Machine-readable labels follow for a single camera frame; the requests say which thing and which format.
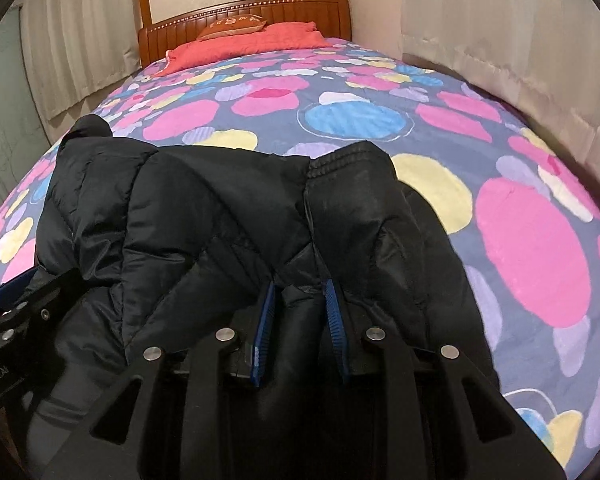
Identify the frosted glass door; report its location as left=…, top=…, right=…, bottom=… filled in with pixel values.
left=0, top=5, right=51, bottom=226

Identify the cream curtain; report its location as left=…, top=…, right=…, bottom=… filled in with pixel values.
left=20, top=0, right=146, bottom=121
left=400, top=0, right=600, bottom=216

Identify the wooden bed headboard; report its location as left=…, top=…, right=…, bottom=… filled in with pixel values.
left=136, top=0, right=353, bottom=66

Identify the red pillow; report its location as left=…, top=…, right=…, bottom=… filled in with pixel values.
left=152, top=21, right=333, bottom=77

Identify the floral bed sheet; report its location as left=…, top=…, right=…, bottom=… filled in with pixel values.
left=0, top=35, right=600, bottom=480

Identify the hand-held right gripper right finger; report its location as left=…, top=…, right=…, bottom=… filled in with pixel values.
left=325, top=279, right=567, bottom=480

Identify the black puffer jacket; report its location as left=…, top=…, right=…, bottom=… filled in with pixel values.
left=30, top=115, right=501, bottom=480

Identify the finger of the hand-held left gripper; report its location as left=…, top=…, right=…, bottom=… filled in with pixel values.
left=0, top=267, right=87, bottom=356

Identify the orange printed pillow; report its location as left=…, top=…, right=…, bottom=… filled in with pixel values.
left=196, top=15, right=268, bottom=41

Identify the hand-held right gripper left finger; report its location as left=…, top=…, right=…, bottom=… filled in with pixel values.
left=45, top=281, right=277, bottom=480

